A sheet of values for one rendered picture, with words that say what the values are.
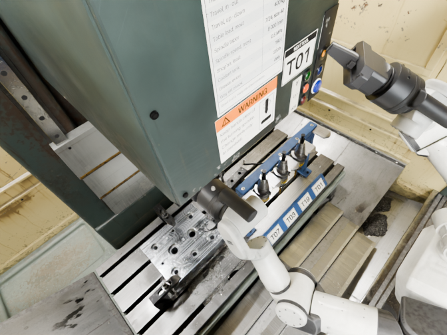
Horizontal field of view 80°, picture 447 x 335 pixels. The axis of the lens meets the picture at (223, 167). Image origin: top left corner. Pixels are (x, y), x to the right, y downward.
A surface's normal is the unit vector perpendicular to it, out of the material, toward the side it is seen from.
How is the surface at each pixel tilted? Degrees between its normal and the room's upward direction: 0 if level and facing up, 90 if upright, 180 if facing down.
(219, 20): 90
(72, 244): 0
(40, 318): 24
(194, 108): 90
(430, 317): 31
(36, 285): 0
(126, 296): 0
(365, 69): 52
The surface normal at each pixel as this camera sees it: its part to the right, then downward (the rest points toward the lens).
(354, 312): -0.17, -0.88
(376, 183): -0.37, -0.31
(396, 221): -0.30, -0.74
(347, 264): 0.01, -0.68
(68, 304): 0.21, -0.80
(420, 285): -0.74, -0.18
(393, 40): -0.71, 0.60
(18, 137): 0.70, 0.52
